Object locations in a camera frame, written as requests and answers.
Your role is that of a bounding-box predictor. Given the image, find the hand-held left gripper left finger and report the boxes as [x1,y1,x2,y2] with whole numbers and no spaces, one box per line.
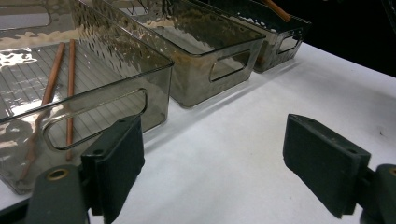
[80,113,147,224]

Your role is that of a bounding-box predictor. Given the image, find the smoky clear plastic bin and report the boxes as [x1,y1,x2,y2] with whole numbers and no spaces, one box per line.
[92,0,267,108]
[190,0,313,75]
[0,0,175,196]

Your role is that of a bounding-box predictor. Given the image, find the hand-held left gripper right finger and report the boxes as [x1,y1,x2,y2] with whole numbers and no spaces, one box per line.
[281,113,373,219]

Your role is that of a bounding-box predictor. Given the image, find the wooden handled steel fork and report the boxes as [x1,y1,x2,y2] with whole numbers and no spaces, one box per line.
[262,0,292,23]

